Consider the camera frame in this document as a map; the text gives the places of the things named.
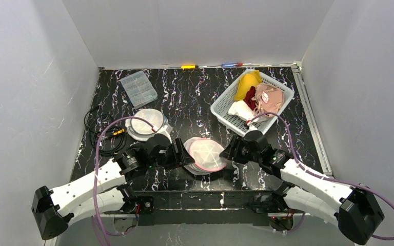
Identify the white mesh bag pink zipper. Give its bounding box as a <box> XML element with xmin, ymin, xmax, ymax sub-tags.
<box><xmin>184</xmin><ymin>137</ymin><xmax>227</xmax><ymax>176</ymax></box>

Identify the white mesh bag blue zipper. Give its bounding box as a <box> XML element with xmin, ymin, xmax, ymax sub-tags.
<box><xmin>125</xmin><ymin>109</ymin><xmax>168</xmax><ymax>141</ymax></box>

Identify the white plastic basket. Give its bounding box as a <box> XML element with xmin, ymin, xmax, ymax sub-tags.
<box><xmin>210</xmin><ymin>69</ymin><xmax>294</xmax><ymax>136</ymax></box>

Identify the red bra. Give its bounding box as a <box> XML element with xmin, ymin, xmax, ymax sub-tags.
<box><xmin>243</xmin><ymin>86</ymin><xmax>257</xmax><ymax>110</ymax></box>

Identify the beige pink bra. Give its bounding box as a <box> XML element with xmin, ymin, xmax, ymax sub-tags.
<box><xmin>252</xmin><ymin>83</ymin><xmax>284</xmax><ymax>116</ymax></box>

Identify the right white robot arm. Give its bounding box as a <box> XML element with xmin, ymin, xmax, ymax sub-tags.
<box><xmin>219</xmin><ymin>130</ymin><xmax>385</xmax><ymax>245</ymax></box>

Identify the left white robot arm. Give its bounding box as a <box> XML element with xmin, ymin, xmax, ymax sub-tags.
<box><xmin>31</xmin><ymin>134</ymin><xmax>195</xmax><ymax>240</ymax></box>

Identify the white bra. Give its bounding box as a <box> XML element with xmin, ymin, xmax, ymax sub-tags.
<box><xmin>228</xmin><ymin>100</ymin><xmax>261</xmax><ymax>121</ymax></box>

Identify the yellow bra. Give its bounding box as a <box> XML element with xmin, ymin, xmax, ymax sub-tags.
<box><xmin>233</xmin><ymin>70</ymin><xmax>262</xmax><ymax>101</ymax></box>

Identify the clear plastic organizer box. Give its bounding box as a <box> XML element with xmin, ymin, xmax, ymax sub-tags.
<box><xmin>119</xmin><ymin>71</ymin><xmax>157</xmax><ymax>109</ymax></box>

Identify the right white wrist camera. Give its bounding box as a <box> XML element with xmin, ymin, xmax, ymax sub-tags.
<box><xmin>246</xmin><ymin>121</ymin><xmax>258</xmax><ymax>132</ymax></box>

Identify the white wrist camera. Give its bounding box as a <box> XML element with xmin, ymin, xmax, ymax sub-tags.
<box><xmin>246</xmin><ymin>121</ymin><xmax>258</xmax><ymax>132</ymax></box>
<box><xmin>156</xmin><ymin>125</ymin><xmax>172</xmax><ymax>142</ymax></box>

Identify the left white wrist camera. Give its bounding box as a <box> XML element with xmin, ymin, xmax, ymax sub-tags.
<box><xmin>156</xmin><ymin>125</ymin><xmax>172</xmax><ymax>142</ymax></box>

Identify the black base frame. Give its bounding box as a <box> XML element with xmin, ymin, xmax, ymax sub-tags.
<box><xmin>136</xmin><ymin>191</ymin><xmax>299</xmax><ymax>231</ymax></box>

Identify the black coiled cable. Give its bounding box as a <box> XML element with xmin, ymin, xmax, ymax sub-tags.
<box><xmin>83</xmin><ymin>106</ymin><xmax>128</xmax><ymax>157</ymax></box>

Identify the aluminium side rail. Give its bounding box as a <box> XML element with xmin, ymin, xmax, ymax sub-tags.
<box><xmin>291</xmin><ymin>61</ymin><xmax>333</xmax><ymax>178</ymax></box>

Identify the blue red handled screwdriver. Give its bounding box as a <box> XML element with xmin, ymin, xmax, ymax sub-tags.
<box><xmin>221</xmin><ymin>63</ymin><xmax>243</xmax><ymax>68</ymax></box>

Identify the yellow handled screwdriver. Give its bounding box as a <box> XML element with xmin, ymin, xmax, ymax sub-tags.
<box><xmin>181</xmin><ymin>65</ymin><xmax>199</xmax><ymax>70</ymax></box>

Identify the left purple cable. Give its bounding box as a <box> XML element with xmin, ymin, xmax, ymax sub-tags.
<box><xmin>91</xmin><ymin>116</ymin><xmax>159</xmax><ymax>246</ymax></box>

